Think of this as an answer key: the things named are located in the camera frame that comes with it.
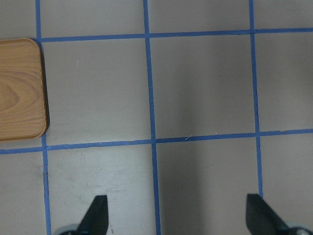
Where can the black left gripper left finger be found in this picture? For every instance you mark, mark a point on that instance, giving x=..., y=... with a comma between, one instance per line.
x=95, y=221

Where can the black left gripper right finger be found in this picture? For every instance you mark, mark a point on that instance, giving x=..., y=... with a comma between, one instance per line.
x=261, y=219

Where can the wooden tray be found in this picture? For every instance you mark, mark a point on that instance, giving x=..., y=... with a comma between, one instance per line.
x=23, y=101

